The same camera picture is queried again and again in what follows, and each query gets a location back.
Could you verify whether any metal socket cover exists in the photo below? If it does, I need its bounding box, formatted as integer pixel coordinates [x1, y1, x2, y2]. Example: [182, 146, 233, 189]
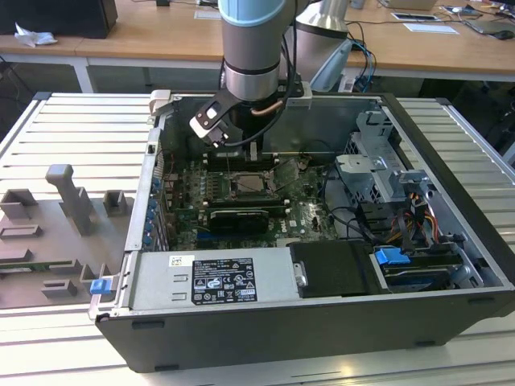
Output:
[274, 158, 302, 193]

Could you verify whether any CPU socket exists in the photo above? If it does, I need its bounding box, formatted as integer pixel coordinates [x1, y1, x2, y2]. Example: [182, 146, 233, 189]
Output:
[227, 170, 279, 199]

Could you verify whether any black RAM stick row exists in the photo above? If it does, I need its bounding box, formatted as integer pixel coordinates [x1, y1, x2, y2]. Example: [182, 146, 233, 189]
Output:
[200, 196, 291, 212]
[204, 151, 279, 172]

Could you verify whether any black graphics card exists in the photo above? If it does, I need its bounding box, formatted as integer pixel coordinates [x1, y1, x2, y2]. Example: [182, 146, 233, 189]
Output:
[208, 207, 270, 236]

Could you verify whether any green motherboard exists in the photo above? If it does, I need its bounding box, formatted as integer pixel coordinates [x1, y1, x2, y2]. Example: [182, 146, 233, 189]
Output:
[160, 152, 343, 250]

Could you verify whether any pale blue teach pendant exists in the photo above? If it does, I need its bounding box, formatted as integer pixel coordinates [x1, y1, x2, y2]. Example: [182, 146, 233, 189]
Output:
[311, 39, 352, 92]

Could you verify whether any metal drive cage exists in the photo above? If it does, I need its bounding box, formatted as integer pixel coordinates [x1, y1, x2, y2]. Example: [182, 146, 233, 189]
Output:
[333, 109, 436, 204]

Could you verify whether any long wooden desk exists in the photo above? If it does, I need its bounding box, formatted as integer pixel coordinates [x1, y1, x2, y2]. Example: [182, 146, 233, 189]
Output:
[0, 0, 515, 96]

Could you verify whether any black plastic shroud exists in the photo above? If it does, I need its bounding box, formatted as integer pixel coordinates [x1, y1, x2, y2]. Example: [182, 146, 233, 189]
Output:
[288, 240, 388, 300]

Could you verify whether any silver power supply unit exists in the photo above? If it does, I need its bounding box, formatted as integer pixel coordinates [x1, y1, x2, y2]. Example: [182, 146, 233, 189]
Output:
[129, 246, 303, 311]

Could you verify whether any flat tablet device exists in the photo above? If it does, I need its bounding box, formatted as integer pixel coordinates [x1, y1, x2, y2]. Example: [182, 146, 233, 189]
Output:
[391, 11, 440, 23]

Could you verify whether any white paper sheet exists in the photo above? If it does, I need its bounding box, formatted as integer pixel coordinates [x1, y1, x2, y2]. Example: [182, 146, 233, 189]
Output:
[402, 22, 461, 35]

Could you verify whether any black open PC case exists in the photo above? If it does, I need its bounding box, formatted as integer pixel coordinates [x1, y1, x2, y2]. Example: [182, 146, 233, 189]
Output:
[89, 88, 515, 373]

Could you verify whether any hard disk in blue carrier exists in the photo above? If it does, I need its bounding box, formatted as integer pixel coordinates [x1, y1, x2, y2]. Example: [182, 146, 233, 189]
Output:
[373, 246, 464, 293]

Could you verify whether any black box on desk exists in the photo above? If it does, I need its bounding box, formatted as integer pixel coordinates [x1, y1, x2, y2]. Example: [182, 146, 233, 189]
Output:
[0, 0, 119, 39]

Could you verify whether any grey parts rack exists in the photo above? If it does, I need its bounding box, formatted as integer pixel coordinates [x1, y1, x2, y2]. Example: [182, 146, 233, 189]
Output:
[0, 163, 136, 311]

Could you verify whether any crumpled white paper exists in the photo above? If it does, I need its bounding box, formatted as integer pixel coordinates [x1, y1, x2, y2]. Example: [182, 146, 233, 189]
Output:
[14, 21, 58, 48]

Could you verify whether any grey laptop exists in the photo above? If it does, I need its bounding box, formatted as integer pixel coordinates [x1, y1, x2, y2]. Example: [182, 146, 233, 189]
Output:
[465, 17, 515, 37]

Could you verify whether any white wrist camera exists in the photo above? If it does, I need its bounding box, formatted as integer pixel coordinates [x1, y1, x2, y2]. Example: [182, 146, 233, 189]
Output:
[188, 96, 235, 150]

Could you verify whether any grey case handle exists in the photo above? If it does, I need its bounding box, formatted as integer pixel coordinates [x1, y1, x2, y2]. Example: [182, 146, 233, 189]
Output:
[148, 88, 175, 118]

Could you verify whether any black cable in case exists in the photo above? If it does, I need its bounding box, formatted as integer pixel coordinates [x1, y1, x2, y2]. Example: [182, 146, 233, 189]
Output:
[320, 160, 384, 247]

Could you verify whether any blue hanging cable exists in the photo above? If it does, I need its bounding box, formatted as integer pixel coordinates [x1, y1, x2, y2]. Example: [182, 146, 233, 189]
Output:
[352, 23, 377, 94]

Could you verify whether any coloured power wire bundle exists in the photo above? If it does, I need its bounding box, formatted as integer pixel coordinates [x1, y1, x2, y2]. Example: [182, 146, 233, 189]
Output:
[396, 191, 440, 251]

